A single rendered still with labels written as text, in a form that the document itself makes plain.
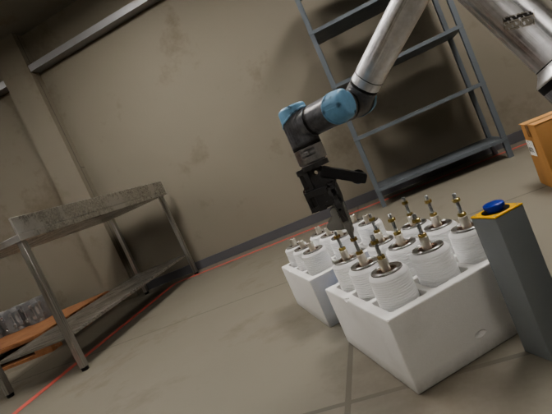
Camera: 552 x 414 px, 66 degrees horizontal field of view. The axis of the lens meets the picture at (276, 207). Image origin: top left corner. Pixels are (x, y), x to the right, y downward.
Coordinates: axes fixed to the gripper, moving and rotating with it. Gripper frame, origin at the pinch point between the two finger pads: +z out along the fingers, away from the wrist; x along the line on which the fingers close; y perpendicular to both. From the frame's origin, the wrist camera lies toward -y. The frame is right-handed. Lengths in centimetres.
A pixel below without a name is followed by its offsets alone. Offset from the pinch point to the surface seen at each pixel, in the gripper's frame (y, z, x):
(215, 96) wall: 94, -103, -256
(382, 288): -2.7, 11.6, 14.6
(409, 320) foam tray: -5.8, 18.8, 18.6
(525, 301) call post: -28.0, 20.9, 20.8
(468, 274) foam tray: -21.1, 16.4, 10.4
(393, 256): -6.7, 10.5, -2.1
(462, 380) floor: -11.0, 34.4, 19.5
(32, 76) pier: 243, -192, -242
